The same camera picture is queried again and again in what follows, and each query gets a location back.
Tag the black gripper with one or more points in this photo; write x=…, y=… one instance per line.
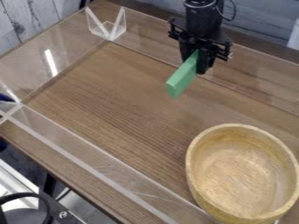
x=197, y=31

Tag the green rectangular block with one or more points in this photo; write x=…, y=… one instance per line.
x=183, y=76

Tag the light wooden bowl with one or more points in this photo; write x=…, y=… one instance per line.
x=241, y=174

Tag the black table leg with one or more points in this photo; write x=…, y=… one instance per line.
x=49, y=185

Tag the clear acrylic corner bracket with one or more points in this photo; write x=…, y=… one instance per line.
x=106, y=30

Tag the clear acrylic wall panel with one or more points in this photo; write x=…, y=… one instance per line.
x=81, y=167

